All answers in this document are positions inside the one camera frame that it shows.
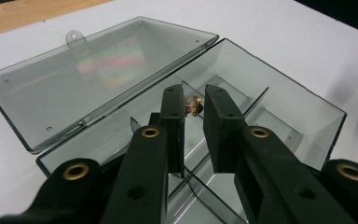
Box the small gold metal stud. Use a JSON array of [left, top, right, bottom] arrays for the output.
[[184, 94, 205, 118]]

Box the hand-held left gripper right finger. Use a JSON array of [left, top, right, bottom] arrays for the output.
[[202, 84, 247, 175]]

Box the transparent grey plastic compartment box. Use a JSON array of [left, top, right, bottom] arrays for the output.
[[0, 16, 348, 224]]

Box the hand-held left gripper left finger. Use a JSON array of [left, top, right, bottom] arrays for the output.
[[148, 83, 186, 179]]

